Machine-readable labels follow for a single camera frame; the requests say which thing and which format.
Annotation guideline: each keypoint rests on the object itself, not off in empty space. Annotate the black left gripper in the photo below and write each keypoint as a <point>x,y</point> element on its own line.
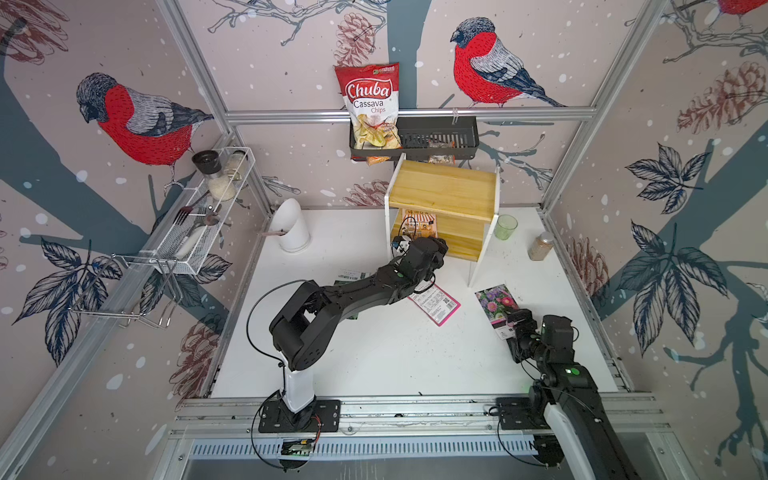
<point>440,251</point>

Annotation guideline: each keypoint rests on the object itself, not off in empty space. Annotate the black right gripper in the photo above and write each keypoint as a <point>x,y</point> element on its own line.
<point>530,324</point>

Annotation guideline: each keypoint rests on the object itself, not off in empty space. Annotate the orange shop seed bag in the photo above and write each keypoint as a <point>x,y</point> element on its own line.
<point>418,224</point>

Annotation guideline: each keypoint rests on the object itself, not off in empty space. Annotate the pink flower seed bag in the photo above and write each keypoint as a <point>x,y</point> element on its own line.
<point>436,304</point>

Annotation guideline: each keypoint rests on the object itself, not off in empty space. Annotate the purple flower seed bag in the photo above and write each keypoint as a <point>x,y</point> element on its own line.
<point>498,304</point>

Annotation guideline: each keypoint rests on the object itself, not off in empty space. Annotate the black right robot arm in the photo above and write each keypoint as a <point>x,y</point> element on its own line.
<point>566,397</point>

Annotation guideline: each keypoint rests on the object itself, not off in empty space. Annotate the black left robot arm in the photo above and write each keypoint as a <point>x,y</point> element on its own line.
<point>304,327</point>

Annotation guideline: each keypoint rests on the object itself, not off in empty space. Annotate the wooden two-tier shelf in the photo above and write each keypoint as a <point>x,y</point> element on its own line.
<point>465,202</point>

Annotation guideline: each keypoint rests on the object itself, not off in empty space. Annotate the red Chuba chips bag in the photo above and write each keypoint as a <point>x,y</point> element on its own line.
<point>371,96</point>

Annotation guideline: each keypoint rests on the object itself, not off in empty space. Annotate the green glass cup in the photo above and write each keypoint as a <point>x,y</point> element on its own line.
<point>505,226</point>

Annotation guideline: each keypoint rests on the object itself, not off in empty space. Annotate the brown spice jar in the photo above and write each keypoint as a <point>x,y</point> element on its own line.
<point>541,246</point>

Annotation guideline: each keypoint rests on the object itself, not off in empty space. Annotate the snack packet in basket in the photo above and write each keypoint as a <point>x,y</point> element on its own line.
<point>443,159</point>

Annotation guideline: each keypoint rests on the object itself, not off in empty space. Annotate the white utensil holder cup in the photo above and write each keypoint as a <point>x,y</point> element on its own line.
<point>289,226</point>

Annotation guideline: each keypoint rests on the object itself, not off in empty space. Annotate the black lid shaker jar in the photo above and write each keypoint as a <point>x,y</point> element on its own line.
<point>219,184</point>

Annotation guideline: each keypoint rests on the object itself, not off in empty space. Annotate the metal spoon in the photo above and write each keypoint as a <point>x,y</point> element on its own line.
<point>206,217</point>

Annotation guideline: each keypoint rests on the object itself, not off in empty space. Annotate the metal fork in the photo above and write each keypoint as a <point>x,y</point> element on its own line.
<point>195,207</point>

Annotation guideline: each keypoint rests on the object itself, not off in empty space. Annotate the black wall basket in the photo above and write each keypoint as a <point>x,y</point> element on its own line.
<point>425,137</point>

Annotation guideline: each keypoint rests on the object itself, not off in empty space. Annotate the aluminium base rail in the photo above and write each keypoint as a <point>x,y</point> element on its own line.
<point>360,428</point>

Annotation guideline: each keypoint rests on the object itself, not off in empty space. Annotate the white wire wall rack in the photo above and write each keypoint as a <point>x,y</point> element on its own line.
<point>238,163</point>

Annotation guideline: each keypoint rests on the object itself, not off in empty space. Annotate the chrome wire hook rack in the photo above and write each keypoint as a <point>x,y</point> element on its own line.
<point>127,289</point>

